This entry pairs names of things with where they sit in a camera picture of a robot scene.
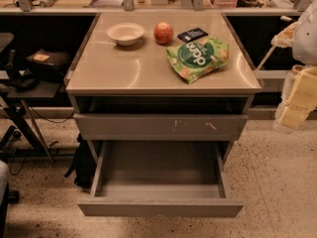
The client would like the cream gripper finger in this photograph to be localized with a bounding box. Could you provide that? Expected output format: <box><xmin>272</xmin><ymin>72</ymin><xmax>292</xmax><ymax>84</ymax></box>
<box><xmin>270</xmin><ymin>22</ymin><xmax>297</xmax><ymax>49</ymax></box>
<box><xmin>273</xmin><ymin>65</ymin><xmax>317</xmax><ymax>130</ymax></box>

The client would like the green rice chip bag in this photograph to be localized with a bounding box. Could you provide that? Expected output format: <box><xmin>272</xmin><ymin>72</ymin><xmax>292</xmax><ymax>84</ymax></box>
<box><xmin>166</xmin><ymin>37</ymin><xmax>229</xmax><ymax>84</ymax></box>

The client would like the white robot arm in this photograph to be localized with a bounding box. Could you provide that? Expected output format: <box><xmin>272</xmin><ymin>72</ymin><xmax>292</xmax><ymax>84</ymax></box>
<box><xmin>271</xmin><ymin>0</ymin><xmax>317</xmax><ymax>134</ymax></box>

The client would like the grey drawer cabinet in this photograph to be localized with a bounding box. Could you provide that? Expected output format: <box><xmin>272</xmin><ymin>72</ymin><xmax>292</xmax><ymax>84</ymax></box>
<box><xmin>66</xmin><ymin>9</ymin><xmax>261</xmax><ymax>156</ymax></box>

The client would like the closed grey upper drawer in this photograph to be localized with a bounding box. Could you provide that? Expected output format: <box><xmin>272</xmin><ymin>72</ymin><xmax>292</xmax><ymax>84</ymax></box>
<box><xmin>74</xmin><ymin>113</ymin><xmax>248</xmax><ymax>141</ymax></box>

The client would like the open grey middle drawer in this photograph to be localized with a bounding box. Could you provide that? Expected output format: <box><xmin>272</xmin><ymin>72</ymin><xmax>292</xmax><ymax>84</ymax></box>
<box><xmin>78</xmin><ymin>141</ymin><xmax>244</xmax><ymax>217</ymax></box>

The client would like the dark blue snack packet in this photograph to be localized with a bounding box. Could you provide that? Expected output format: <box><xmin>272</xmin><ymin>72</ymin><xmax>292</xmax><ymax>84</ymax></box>
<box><xmin>177</xmin><ymin>28</ymin><xmax>208</xmax><ymax>43</ymax></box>

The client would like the red apple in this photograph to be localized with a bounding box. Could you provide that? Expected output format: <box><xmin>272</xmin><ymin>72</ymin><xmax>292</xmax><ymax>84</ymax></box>
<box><xmin>154</xmin><ymin>22</ymin><xmax>173</xmax><ymax>45</ymax></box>

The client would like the white bowl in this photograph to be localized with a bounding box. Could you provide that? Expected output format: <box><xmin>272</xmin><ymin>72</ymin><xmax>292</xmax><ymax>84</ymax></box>
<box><xmin>107</xmin><ymin>23</ymin><xmax>145</xmax><ymax>47</ymax></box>

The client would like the black backpack on floor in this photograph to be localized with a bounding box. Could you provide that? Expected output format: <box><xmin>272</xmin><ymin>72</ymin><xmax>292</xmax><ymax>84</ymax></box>
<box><xmin>64</xmin><ymin>134</ymin><xmax>96</xmax><ymax>189</ymax></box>

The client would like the black box with label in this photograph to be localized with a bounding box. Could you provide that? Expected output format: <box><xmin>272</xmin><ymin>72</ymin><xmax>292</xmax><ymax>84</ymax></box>
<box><xmin>26</xmin><ymin>49</ymin><xmax>71</xmax><ymax>82</ymax></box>

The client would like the black side table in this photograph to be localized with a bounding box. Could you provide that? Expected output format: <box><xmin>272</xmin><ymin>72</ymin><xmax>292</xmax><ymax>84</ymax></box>
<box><xmin>3</xmin><ymin>80</ymin><xmax>61</xmax><ymax>163</ymax></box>

